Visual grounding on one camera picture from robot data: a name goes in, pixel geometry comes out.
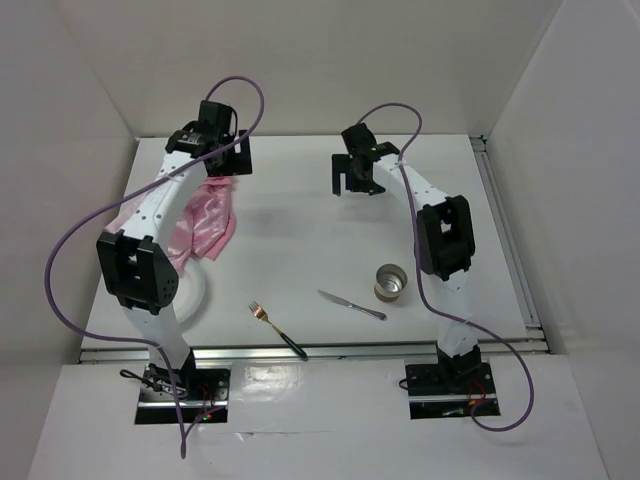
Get white ceramic bowl plate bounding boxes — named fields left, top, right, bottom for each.
left=173, top=258, right=206, bottom=325

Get aluminium right side rail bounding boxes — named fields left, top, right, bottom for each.
left=469, top=136, right=543, bottom=331

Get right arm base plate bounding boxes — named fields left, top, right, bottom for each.
left=398, top=362, right=500, bottom=420

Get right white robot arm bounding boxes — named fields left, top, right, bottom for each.
left=331, top=123, right=481, bottom=392

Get gold fork black handle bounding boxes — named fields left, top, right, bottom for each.
left=248, top=302, right=308, bottom=361

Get metal cup with gold band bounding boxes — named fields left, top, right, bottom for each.
left=374, top=264, right=408, bottom=303

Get aluminium rail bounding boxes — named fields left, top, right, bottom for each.
left=469, top=136, right=543, bottom=331
left=79, top=330, right=550, bottom=364

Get pink satin placemat cloth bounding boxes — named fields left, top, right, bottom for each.
left=103, top=174, right=238, bottom=265

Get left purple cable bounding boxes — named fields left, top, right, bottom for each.
left=44, top=75, right=266, bottom=460

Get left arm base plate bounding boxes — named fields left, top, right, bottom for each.
left=120, top=366, right=231, bottom=426

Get aluminium front rail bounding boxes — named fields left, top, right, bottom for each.
left=79, top=330, right=550, bottom=364

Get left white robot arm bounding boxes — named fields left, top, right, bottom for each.
left=97, top=100, right=252, bottom=399

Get silver table knife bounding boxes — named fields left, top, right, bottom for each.
left=317, top=289, right=387, bottom=321

